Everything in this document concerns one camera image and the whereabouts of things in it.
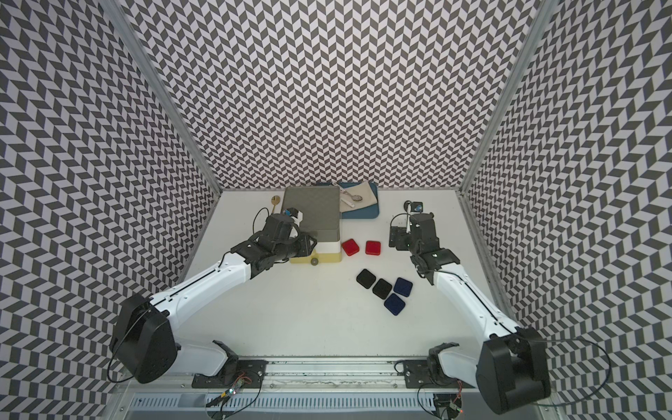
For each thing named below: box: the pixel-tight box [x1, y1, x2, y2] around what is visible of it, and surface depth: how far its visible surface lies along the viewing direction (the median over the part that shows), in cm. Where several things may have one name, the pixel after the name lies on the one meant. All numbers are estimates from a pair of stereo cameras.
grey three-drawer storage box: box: [280, 185, 343, 266], surface depth 91 cm
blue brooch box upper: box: [392, 277, 413, 298], surface depth 91 cm
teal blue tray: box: [338, 181, 380, 219], surface depth 110 cm
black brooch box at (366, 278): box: [356, 268, 377, 289], surface depth 93 cm
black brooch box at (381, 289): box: [371, 278, 392, 300], surface depth 91 cm
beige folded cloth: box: [339, 181, 378, 213], surface depth 118 cm
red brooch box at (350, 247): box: [341, 238, 360, 257], surface depth 101 cm
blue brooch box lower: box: [383, 293, 406, 316], surface depth 88 cm
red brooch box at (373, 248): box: [364, 240, 382, 256], surface depth 101 cm
